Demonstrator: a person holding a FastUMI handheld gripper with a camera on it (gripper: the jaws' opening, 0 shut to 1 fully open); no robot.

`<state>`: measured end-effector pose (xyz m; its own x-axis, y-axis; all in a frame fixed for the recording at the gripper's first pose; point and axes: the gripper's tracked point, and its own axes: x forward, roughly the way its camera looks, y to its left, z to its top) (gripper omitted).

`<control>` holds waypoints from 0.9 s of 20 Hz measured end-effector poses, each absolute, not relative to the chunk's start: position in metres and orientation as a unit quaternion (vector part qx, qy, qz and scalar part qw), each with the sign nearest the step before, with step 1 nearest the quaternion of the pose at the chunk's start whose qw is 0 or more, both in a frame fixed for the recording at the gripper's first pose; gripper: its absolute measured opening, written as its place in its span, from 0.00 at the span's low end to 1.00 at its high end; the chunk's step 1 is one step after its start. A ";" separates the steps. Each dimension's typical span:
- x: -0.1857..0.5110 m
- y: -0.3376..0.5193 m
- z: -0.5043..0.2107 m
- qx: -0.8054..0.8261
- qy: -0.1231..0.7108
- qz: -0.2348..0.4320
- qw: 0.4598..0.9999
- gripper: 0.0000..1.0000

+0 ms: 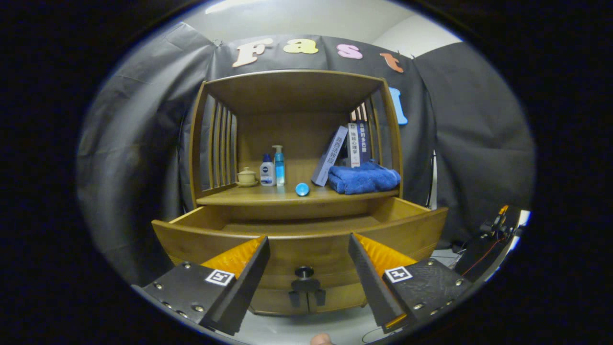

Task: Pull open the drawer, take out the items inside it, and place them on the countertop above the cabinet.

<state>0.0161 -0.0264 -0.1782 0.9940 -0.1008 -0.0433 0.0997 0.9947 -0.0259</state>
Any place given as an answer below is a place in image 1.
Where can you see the wooden drawer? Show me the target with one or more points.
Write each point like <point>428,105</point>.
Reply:
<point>306,249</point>

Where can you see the beige lidded teacup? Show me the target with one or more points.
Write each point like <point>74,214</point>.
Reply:
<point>246,178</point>

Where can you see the wooden countertop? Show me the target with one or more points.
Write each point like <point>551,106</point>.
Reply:
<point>268,194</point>

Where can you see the wooden cabinet door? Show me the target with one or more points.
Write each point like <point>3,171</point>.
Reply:
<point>342,297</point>
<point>275,302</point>

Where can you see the white spine book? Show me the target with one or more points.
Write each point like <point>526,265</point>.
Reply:
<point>353,143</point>

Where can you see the lavender book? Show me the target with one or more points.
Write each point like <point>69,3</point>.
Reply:
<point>330,155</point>

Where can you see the black backdrop cloth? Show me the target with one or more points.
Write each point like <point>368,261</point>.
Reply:
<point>134,167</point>

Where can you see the wooden cabinet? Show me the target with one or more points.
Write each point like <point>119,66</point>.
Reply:
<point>297,96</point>

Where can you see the white lotion bottle blue cap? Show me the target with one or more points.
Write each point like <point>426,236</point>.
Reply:
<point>267,175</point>

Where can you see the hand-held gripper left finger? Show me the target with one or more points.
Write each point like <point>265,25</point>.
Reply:
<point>244,287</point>

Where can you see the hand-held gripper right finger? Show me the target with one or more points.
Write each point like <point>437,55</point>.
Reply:
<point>371,282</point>

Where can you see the blue pump bottle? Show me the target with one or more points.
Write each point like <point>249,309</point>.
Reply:
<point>279,170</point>

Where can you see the blue folded towel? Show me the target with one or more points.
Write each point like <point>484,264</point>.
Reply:
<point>364,179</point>

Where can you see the blue white cream tube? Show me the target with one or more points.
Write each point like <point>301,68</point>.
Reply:
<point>302,189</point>

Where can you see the dark blue spine book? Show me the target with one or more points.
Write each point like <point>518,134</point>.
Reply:
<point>364,141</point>

